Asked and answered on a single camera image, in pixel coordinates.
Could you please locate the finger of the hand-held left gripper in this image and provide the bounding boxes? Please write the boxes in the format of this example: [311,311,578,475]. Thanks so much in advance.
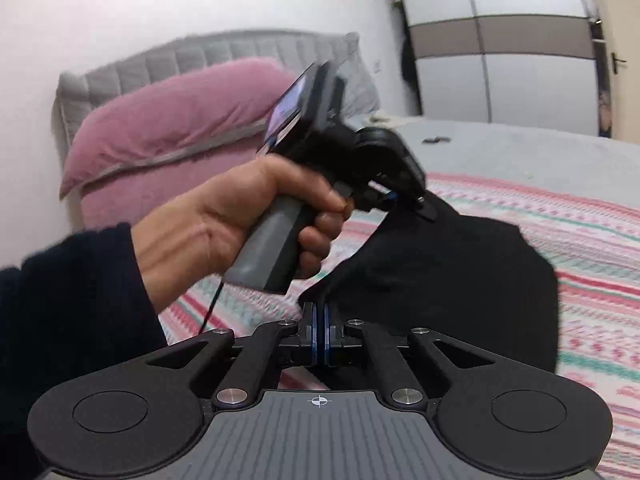
[407,191,439,222]

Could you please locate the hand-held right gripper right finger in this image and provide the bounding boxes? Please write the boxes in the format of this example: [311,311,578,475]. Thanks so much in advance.
[320,302,506,407]

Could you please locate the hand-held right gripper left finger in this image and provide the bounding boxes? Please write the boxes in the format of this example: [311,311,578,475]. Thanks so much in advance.
[145,302,321,408]

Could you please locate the black pants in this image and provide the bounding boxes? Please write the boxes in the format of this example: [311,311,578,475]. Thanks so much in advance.
[299,195,560,391]

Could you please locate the person's left hand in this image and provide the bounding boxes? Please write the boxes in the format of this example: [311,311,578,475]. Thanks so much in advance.
[131,156,353,315]

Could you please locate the grey bed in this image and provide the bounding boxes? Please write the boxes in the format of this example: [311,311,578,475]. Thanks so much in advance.
[345,112,640,211]

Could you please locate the pink pillow with grey edge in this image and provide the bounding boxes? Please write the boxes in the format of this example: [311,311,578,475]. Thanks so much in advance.
[59,57,301,198]

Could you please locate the white wardrobe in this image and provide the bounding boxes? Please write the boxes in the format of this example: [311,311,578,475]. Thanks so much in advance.
[392,0,608,136]

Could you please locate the grey padded headboard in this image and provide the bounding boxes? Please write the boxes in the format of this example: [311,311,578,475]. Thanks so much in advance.
[52,31,362,161]

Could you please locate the large pink pillow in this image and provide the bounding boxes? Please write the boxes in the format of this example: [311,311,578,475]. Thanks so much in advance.
[80,152,273,233]

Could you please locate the patterned striped blanket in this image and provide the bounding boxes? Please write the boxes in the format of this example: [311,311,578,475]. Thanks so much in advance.
[160,172,640,480]

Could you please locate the dark hanging clothes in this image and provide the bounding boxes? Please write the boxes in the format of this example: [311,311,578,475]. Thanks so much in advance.
[582,0,617,137]

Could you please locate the beige door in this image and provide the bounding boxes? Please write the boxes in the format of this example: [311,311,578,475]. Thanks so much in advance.
[587,0,640,147]

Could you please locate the black cable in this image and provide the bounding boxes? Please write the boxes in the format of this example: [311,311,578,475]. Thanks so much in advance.
[199,279,226,335]

